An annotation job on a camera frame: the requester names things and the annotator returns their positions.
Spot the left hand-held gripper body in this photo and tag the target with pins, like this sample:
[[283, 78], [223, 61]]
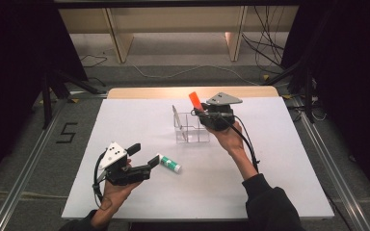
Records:
[[112, 155]]

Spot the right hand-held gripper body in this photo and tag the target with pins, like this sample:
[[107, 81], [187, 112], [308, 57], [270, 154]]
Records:
[[220, 120]]

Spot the orange highlighter pen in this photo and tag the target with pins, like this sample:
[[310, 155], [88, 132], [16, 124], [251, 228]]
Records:
[[194, 100]]

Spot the green and white glue stick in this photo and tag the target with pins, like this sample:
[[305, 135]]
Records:
[[171, 163]]

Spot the clear acrylic pen holder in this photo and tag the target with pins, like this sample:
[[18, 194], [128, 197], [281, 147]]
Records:
[[192, 131]]

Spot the person's right hand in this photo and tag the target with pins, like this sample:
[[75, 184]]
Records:
[[229, 141]]

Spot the person's left hand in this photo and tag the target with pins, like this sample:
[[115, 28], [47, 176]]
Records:
[[115, 194]]

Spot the light wooden board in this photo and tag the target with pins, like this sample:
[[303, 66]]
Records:
[[173, 93]]

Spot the yellow tape piece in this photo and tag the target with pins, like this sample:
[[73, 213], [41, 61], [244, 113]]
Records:
[[74, 100], [287, 96], [266, 77]]

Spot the black metal stand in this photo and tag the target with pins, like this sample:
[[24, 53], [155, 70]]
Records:
[[48, 96], [307, 96]]

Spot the light wooden bench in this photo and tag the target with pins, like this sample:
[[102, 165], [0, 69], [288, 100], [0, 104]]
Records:
[[179, 19]]

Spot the black curtain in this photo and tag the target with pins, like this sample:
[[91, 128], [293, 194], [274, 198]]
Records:
[[13, 64], [350, 80]]

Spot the aluminium floor rail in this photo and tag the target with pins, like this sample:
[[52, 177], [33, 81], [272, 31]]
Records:
[[334, 166], [22, 179]]

